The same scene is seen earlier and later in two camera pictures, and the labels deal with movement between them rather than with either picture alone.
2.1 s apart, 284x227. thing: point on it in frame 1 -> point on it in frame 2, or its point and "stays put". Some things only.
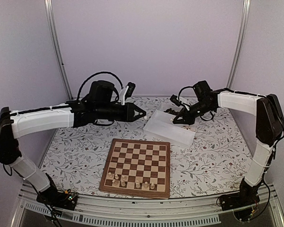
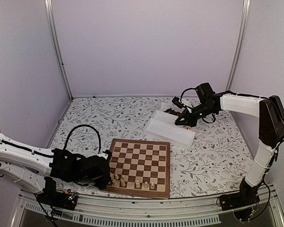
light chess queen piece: [137, 186] stays put
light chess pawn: [124, 178] stays put
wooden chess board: [137, 167] stays put
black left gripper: [129, 114] -> [104, 181]
